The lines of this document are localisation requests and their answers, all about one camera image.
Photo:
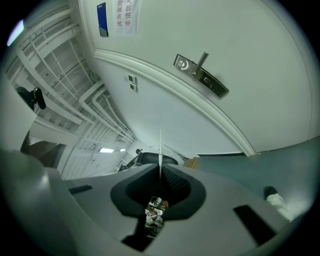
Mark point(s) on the white paper notice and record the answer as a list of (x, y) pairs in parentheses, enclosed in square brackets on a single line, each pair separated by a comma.
[(125, 20)]

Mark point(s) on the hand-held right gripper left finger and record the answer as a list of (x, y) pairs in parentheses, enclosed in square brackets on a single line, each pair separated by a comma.
[(95, 200)]

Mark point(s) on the black office chair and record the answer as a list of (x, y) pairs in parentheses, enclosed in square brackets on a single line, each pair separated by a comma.
[(150, 158)]

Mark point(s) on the person's black shoe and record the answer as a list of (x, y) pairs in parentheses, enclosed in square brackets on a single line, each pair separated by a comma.
[(270, 191)]

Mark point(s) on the long ceiling light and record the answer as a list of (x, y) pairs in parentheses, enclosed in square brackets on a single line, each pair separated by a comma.
[(15, 32)]

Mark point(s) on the white door frame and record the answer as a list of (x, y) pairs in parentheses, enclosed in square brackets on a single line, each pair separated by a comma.
[(200, 98)]

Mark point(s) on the white ceiling pipes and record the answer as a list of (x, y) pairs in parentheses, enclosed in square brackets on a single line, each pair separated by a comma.
[(105, 107)]

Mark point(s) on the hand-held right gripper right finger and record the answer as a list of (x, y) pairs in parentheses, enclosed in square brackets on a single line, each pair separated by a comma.
[(212, 200)]

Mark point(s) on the white wall thermostat panel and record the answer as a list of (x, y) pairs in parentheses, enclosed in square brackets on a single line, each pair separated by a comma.
[(133, 88), (131, 78)]

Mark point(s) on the person's white trousers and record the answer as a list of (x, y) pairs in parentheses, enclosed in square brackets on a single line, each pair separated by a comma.
[(278, 203)]

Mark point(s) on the white door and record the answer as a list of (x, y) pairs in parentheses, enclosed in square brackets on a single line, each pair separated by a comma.
[(250, 50)]

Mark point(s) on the blue door sign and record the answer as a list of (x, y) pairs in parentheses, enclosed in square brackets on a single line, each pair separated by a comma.
[(102, 17)]

